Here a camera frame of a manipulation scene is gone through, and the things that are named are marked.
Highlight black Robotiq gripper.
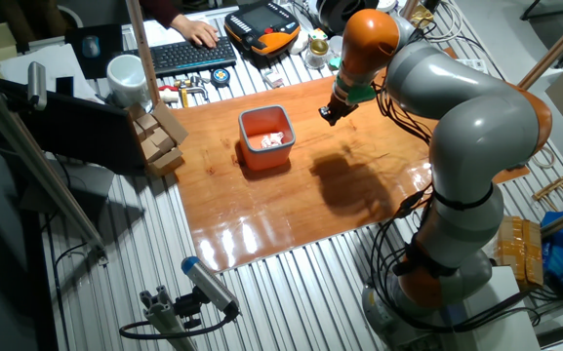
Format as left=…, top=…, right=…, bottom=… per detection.
left=318, top=95, right=359, bottom=128

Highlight person's right forearm dark sleeve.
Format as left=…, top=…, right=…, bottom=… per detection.
left=139, top=0, right=184, bottom=28

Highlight orange trash can blue rim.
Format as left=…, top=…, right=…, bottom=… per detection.
left=237, top=104, right=297, bottom=172

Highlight person's right hand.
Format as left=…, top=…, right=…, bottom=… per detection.
left=171, top=13, right=220, bottom=49

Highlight small clear wrapped packet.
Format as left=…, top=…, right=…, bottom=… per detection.
left=261, top=69, right=286, bottom=89

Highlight clear jar white lid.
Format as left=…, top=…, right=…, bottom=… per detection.
left=328, top=34, right=344, bottom=63

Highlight black filament spool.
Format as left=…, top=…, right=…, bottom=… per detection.
left=315, top=0, right=380, bottom=34

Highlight black round tape measure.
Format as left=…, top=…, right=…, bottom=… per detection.
left=210, top=67, right=232, bottom=89

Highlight black orange teach pendant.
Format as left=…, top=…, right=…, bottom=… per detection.
left=223, top=0, right=302, bottom=58

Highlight orange wooden board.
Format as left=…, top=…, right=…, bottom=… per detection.
left=169, top=46, right=531, bottom=274

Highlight gold foil packet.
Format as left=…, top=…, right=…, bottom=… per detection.
left=410, top=4, right=436, bottom=30

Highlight metal faucet fitting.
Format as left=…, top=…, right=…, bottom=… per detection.
left=173, top=75, right=210, bottom=109

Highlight white power strip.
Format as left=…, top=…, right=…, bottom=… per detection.
left=449, top=58, right=490, bottom=75

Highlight black computer keyboard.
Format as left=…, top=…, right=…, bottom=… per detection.
left=127, top=35, right=238, bottom=78

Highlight white red valve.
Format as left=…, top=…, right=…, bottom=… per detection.
left=157, top=85, right=181, bottom=104

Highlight open cardboard box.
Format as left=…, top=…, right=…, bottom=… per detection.
left=127, top=100, right=189, bottom=177

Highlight small wooden block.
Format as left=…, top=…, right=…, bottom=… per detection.
left=149, top=127, right=176, bottom=152
left=140, top=138, right=163, bottom=163
left=137, top=112, right=159, bottom=133

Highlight white paper sheet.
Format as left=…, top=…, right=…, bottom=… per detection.
left=141, top=12, right=226, bottom=48

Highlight white ceramic mug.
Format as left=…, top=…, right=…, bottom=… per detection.
left=105, top=53, right=151, bottom=108

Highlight yellow taped parcel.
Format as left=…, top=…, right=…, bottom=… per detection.
left=493, top=214, right=545, bottom=289

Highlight wooden stick assembly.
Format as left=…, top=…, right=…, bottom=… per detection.
left=532, top=167, right=563, bottom=211

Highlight dark computer mouse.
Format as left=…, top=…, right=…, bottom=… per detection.
left=81, top=34, right=101, bottom=59

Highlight black flat monitor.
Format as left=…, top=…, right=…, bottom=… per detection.
left=0, top=77, right=136, bottom=175

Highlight black mouse pad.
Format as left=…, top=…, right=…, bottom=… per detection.
left=64, top=23, right=126, bottom=80

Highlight small black block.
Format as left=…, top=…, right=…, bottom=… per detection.
left=55, top=76, right=75, bottom=97

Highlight white base box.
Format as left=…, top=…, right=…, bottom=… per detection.
left=449, top=265, right=543, bottom=351

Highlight white paper sheets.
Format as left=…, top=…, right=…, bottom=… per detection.
left=0, top=43, right=100, bottom=103

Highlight white coiled cable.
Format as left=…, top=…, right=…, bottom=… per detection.
left=397, top=0, right=465, bottom=45

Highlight upright wooden post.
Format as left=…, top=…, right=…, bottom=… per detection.
left=124, top=0, right=161, bottom=106

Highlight silver camera blue cap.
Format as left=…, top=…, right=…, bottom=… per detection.
left=181, top=255, right=241, bottom=316

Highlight beige tape ring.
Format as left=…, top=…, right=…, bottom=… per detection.
left=532, top=145, right=557, bottom=171

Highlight long slanted wooden post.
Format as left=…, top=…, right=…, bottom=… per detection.
left=513, top=3, right=563, bottom=97

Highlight aluminium profile camera stand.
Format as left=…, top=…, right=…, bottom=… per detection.
left=139, top=285, right=197, bottom=351

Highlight black camera cable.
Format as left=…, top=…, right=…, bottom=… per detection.
left=118, top=311, right=238, bottom=341

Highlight aluminium frame strut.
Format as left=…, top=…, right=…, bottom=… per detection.
left=0, top=67, right=106, bottom=267

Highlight silver depth camera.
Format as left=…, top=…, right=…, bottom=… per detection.
left=26, top=60, right=48, bottom=112

